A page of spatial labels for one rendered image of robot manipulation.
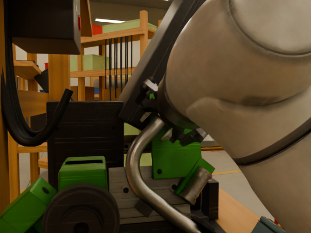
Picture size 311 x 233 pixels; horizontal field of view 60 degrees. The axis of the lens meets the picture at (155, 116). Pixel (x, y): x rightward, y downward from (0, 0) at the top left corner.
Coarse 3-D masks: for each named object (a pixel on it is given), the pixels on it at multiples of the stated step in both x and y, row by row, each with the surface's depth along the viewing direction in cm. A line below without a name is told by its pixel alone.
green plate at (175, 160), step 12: (156, 144) 60; (168, 144) 61; (192, 144) 62; (156, 156) 60; (168, 156) 60; (180, 156) 61; (192, 156) 61; (156, 168) 59; (168, 168) 60; (180, 168) 60
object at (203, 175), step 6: (198, 168) 58; (198, 174) 57; (204, 174) 57; (210, 174) 57; (192, 180) 57; (198, 180) 57; (204, 180) 57; (186, 186) 57; (192, 186) 56; (198, 186) 56; (180, 192) 57; (186, 192) 56; (192, 192) 56; (198, 192) 56; (186, 198) 55; (192, 198) 55; (192, 204) 56
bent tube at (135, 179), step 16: (144, 128) 58; (160, 128) 58; (144, 144) 56; (128, 160) 55; (128, 176) 55; (144, 192) 54; (160, 208) 54; (176, 208) 56; (176, 224) 54; (192, 224) 55
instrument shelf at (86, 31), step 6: (84, 0) 70; (84, 6) 74; (84, 12) 79; (90, 12) 90; (84, 18) 85; (90, 18) 90; (84, 24) 92; (90, 24) 92; (84, 30) 99; (90, 30) 99; (84, 36) 109; (90, 36) 109
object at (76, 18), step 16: (16, 0) 46; (32, 0) 46; (48, 0) 47; (64, 0) 47; (16, 16) 46; (32, 16) 46; (48, 16) 47; (64, 16) 47; (80, 16) 64; (16, 32) 46; (32, 32) 47; (48, 32) 47; (64, 32) 48; (80, 32) 63; (32, 48) 56; (48, 48) 56; (64, 48) 56; (80, 48) 62
